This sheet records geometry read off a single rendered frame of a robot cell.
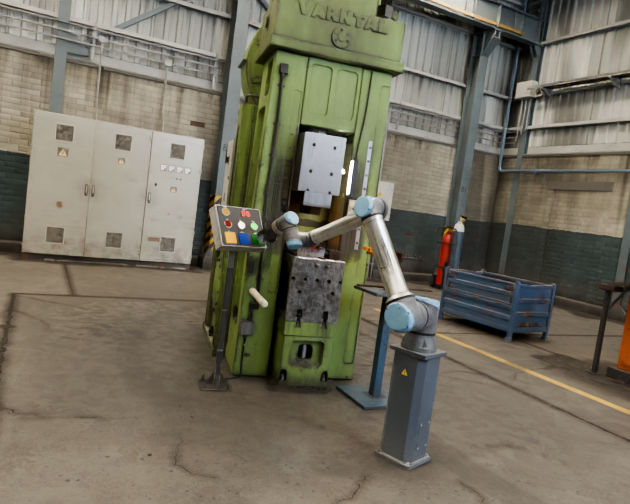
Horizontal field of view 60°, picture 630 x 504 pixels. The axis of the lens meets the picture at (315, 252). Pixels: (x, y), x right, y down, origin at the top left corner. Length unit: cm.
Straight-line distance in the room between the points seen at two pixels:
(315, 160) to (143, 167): 525
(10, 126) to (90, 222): 181
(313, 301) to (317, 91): 147
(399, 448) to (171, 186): 657
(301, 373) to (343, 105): 192
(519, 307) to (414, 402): 420
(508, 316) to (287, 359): 368
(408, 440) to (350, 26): 274
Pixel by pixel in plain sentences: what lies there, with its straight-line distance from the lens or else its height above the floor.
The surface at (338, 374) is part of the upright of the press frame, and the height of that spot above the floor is 4.
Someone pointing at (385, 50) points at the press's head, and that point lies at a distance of 417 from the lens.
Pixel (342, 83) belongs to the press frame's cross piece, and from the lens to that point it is 406.
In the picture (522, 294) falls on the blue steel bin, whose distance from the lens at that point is 697.
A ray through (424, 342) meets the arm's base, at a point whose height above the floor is 65.
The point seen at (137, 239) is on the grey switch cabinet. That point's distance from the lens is 878.
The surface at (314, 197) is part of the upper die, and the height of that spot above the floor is 133.
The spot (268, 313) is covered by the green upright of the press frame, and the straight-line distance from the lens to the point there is 394.
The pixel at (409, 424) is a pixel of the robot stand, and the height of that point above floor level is 23.
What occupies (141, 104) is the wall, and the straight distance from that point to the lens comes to 944.
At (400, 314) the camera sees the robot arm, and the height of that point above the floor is 80.
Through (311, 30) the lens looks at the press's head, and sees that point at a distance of 402.
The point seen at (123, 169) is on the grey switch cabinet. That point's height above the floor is 145.
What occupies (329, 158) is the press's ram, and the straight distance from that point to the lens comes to 381.
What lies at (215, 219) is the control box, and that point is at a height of 111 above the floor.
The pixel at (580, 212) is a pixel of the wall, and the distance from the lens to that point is 1162.
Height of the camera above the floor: 126
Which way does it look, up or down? 5 degrees down
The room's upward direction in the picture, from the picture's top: 8 degrees clockwise
